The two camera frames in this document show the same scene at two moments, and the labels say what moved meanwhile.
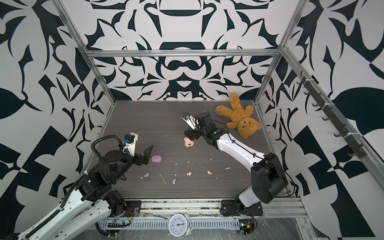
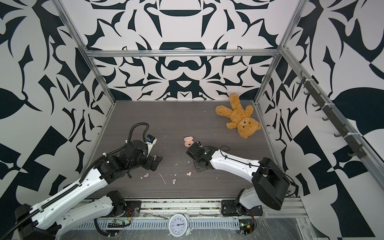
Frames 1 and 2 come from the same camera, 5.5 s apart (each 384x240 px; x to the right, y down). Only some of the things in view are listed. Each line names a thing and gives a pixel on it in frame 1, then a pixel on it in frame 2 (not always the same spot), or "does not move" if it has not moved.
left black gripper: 137,160 -> 148,162
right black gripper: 190,132 -> 196,168
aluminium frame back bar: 177,53 does not move
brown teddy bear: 247,126 does not move
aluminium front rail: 272,208 does not move
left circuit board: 119,223 does not move
